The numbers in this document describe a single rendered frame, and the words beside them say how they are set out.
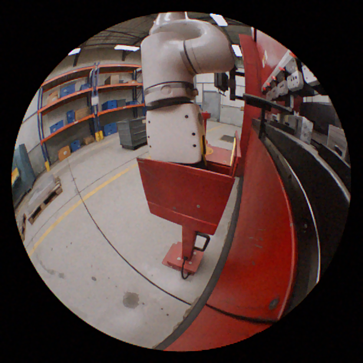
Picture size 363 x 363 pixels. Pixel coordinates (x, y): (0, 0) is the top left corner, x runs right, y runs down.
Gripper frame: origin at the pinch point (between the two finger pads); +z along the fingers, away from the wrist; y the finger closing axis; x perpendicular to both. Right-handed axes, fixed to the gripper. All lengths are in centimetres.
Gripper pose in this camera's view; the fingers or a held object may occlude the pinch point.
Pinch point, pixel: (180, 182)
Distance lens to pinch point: 24.6
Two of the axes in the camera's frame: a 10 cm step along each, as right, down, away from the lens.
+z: 1.0, 8.5, 5.2
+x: -3.9, 5.1, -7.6
